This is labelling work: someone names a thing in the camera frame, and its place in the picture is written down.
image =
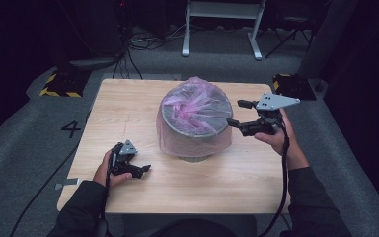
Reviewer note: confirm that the white metal stand frame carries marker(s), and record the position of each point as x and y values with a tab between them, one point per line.
222	10

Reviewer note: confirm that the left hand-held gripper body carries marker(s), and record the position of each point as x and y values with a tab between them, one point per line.
121	161

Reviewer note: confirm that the person's left hand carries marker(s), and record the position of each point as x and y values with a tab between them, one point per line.
103	176

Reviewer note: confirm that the black tripod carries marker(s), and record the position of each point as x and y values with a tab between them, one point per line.
289	33

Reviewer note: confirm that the green plastic trash bin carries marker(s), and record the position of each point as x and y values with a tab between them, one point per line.
194	159

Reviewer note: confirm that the grey curtain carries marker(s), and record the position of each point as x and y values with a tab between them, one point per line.
325	39

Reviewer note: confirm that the pink plastic bag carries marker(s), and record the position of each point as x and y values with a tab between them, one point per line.
194	108

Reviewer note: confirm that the grey metal bracket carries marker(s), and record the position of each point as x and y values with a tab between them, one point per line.
69	182

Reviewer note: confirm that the black yellow striped base plate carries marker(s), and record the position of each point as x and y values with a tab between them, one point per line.
294	87
65	84

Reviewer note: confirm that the person's dark torso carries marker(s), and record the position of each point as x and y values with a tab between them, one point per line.
190	228

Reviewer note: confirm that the dark equipment stand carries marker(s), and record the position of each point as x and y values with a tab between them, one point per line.
92	39

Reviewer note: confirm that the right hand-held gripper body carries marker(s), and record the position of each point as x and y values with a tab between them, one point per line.
271	117

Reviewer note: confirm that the person's right hand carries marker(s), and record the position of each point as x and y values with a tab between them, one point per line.
284	143

